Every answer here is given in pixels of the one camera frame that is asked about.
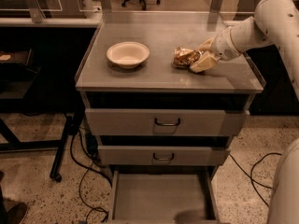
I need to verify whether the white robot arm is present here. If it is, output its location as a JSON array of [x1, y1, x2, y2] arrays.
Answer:
[[191, 0, 299, 224]]

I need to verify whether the bottom grey drawer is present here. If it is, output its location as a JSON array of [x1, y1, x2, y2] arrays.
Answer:
[[108, 171, 221, 224]]

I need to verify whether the brown shoe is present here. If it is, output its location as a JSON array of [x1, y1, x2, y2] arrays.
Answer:
[[7, 203, 28, 224]]

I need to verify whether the white horizontal rail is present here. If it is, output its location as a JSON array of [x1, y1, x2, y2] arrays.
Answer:
[[0, 17, 237, 29]]

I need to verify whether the grey drawer cabinet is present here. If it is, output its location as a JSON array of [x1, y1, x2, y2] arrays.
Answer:
[[74, 10, 266, 224]]

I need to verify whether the black table frame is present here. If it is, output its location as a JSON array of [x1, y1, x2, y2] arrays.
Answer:
[[0, 49, 73, 183]]

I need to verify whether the top drawer metal handle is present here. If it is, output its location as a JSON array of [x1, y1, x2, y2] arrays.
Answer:
[[154, 118, 181, 127]]

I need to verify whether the grey drawer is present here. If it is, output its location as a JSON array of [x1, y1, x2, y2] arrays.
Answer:
[[98, 136, 230, 166], [81, 91, 256, 137], [108, 171, 221, 224]]

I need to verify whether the black cable right floor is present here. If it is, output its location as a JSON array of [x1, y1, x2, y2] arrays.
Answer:
[[229, 152, 283, 208]]

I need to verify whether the black cable floor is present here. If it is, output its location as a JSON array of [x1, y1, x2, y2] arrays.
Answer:
[[69, 128, 113, 224], [229, 152, 283, 208]]

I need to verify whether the drawer metal handle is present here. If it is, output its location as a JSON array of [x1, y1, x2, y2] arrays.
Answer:
[[154, 118, 181, 127], [152, 153, 175, 161]]

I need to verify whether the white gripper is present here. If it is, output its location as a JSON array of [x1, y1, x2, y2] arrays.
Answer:
[[190, 27, 240, 73]]

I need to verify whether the middle grey drawer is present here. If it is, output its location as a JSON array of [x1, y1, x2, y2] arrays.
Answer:
[[98, 136, 230, 166]]

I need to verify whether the middle drawer metal handle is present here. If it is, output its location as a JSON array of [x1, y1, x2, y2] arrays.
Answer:
[[152, 153, 175, 161]]

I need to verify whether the top grey drawer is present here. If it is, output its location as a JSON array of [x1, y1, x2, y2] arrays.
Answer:
[[81, 91, 256, 137]]

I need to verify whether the crushed orange can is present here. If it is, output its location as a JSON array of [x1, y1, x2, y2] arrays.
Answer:
[[173, 47, 202, 67]]

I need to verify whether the black cable left floor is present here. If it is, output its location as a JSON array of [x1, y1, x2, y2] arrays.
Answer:
[[69, 128, 113, 224]]

